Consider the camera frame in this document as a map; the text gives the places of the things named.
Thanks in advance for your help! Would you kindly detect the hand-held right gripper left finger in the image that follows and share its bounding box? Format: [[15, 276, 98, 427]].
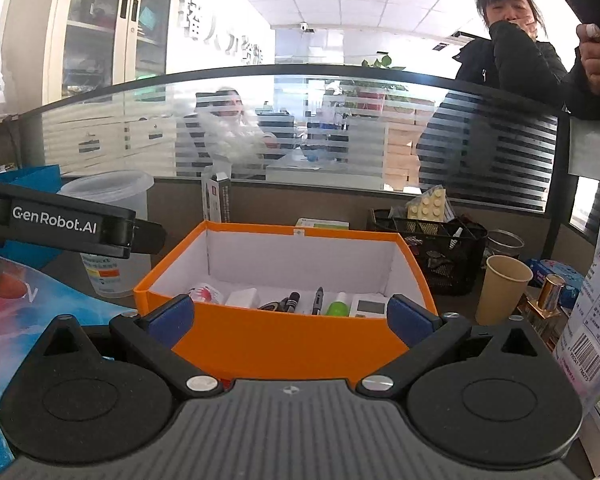
[[39, 294, 220, 401]]

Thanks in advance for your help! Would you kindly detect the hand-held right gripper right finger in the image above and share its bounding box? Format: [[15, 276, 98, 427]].
[[356, 296, 553, 401]]

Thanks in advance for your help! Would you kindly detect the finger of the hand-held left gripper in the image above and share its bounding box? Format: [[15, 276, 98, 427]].
[[132, 220, 167, 256]]

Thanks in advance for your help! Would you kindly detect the white red printed roll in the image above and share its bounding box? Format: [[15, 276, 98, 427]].
[[187, 284, 226, 306]]

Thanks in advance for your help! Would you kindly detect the white remote control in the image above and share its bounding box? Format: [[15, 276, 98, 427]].
[[350, 296, 390, 319]]

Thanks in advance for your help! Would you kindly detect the white charger plug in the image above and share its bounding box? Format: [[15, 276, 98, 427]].
[[225, 287, 260, 309]]

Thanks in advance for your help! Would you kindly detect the white lighter green label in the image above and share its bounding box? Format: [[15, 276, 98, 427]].
[[326, 291, 353, 318]]

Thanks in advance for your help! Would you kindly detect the orange cardboard box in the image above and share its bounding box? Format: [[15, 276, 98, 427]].
[[133, 220, 438, 391]]

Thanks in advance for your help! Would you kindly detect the blue paper bag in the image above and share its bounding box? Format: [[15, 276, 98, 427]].
[[0, 164, 63, 271]]

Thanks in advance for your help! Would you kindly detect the translucent plastic cup green logo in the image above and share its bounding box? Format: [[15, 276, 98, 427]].
[[57, 170, 155, 298]]

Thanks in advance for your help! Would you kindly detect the black mesh desk organizer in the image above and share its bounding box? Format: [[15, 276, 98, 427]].
[[367, 207, 488, 297]]

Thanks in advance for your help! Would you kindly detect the small white black carton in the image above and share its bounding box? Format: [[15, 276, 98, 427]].
[[201, 170, 232, 223]]

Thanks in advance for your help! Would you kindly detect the printed desk mat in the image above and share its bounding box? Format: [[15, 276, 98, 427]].
[[0, 260, 146, 466]]

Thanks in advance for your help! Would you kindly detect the beige paper cup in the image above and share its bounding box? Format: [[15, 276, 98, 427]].
[[475, 255, 533, 326]]

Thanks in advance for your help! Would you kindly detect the striped glass desk partition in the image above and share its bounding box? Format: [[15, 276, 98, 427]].
[[0, 62, 571, 213]]

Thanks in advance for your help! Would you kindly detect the yellow pill blister pack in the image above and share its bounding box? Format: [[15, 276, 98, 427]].
[[406, 186, 447, 221]]

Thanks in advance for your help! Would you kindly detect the silver mesh pen cup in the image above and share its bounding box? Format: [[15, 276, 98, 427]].
[[486, 229, 525, 260]]

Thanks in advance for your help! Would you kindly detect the green white flat box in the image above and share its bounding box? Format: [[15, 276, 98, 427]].
[[295, 217, 350, 231]]

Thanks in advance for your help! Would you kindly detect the perfume bottle gold cap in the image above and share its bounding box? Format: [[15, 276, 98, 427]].
[[517, 274, 567, 351]]

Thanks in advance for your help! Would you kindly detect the white pink snack pouch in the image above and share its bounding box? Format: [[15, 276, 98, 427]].
[[552, 214, 600, 411]]

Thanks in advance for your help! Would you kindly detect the cream glass-door cabinet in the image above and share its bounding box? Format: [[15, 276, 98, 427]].
[[45, 0, 173, 106]]

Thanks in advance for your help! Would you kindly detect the potted plant red pot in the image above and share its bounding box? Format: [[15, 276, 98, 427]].
[[340, 52, 411, 111]]

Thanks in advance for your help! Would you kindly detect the grey partition panel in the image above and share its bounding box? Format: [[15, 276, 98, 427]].
[[569, 117, 600, 181]]

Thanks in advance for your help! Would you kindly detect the grey wall lettering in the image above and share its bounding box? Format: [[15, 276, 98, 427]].
[[177, 0, 266, 66]]

